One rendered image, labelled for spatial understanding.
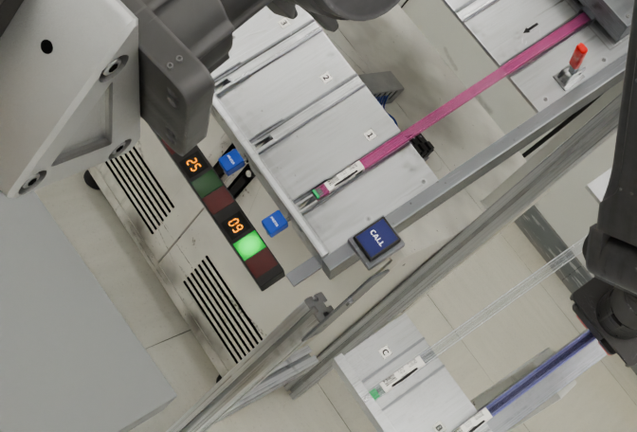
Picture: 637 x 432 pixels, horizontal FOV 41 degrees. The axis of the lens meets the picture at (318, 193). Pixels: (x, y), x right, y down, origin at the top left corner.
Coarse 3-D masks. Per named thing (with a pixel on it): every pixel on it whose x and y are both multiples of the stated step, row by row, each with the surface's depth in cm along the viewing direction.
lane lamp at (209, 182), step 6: (204, 174) 120; (210, 174) 120; (198, 180) 120; (204, 180) 120; (210, 180) 120; (216, 180) 120; (198, 186) 119; (204, 186) 119; (210, 186) 119; (216, 186) 119; (198, 192) 119; (204, 192) 119
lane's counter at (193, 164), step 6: (192, 156) 121; (198, 156) 121; (180, 162) 121; (186, 162) 121; (192, 162) 121; (198, 162) 121; (204, 162) 121; (186, 168) 120; (192, 168) 120; (198, 168) 120; (204, 168) 120; (192, 174) 120
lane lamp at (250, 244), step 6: (252, 234) 117; (240, 240) 117; (246, 240) 117; (252, 240) 117; (258, 240) 117; (234, 246) 117; (240, 246) 117; (246, 246) 117; (252, 246) 117; (258, 246) 117; (264, 246) 117; (240, 252) 116; (246, 252) 116; (252, 252) 116; (246, 258) 116
